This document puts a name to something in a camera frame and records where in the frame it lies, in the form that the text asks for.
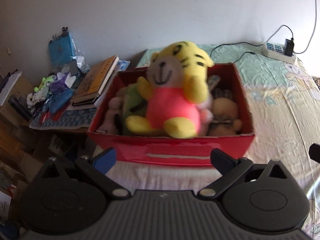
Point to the green plush toy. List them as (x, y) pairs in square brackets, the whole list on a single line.
[(134, 103)]

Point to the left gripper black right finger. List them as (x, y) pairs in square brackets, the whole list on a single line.
[(231, 170)]

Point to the red cardboard box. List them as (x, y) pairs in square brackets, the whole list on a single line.
[(170, 151)]

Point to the black power adapter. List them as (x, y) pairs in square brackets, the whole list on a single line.
[(289, 46)]

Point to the white power strip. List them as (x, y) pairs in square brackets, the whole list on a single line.
[(276, 52)]

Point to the tan bear plush toy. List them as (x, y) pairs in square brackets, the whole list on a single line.
[(225, 120)]

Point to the pink plush toy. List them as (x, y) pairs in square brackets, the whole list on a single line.
[(113, 117)]

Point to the blue plastic bag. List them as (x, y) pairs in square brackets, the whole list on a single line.
[(61, 48)]

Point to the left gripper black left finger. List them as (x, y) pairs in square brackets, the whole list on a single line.
[(94, 170)]

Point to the blue checkered cloth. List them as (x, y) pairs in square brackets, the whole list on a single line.
[(68, 120)]

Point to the green cartoon bed sheet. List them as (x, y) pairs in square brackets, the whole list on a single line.
[(285, 118)]

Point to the yellow tiger plush toy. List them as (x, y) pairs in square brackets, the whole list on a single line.
[(174, 86)]

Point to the small green frog toy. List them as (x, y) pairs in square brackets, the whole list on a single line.
[(46, 82)]

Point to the book stack under yellow book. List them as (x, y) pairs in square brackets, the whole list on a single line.
[(121, 66)]

